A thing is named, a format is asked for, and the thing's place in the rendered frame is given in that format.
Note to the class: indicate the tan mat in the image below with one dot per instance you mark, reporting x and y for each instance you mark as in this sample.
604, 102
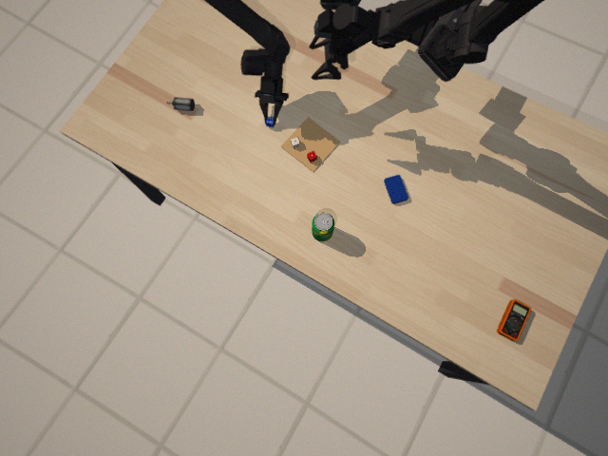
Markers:
312, 137

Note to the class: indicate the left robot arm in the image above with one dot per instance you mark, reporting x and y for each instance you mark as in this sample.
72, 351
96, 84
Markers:
399, 20

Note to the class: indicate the orange digital multimeter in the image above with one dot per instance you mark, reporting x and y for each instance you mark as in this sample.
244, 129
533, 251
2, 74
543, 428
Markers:
514, 319

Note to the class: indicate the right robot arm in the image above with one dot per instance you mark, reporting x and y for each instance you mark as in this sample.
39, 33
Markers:
267, 35

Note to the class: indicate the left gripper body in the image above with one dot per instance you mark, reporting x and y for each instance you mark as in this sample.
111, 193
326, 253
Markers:
331, 57

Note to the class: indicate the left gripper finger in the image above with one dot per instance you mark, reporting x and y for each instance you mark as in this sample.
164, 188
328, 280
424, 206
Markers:
323, 69
313, 44

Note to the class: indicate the green and yellow striped soda can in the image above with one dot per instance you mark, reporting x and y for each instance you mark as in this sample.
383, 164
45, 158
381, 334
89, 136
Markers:
322, 226

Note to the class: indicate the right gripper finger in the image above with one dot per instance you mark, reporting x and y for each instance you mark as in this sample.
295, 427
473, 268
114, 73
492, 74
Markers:
264, 109
277, 108

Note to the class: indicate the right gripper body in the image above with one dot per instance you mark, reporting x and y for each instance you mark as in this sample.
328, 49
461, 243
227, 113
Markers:
278, 100

